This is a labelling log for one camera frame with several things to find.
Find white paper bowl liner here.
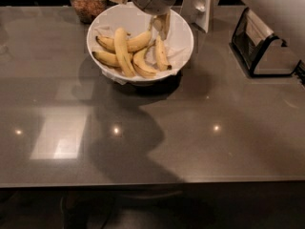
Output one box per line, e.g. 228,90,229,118
87,28,192,85

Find white bowl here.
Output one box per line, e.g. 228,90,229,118
87,2,193,86

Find curved yellow banana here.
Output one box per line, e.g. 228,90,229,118
132,42,157,78
95,27,153,52

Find upper curved yellow banana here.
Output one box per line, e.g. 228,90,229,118
95,27,153,52

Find long front yellow banana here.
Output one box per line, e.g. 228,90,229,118
114,28,135,77

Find left glass jar with nuts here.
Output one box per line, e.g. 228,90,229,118
70,0,106,24

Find white paper towel stand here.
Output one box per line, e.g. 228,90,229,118
180,0,219,32

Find middle curved yellow banana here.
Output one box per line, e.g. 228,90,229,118
132,42,157,78

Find black and steel toaster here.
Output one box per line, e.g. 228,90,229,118
231,8,301,77

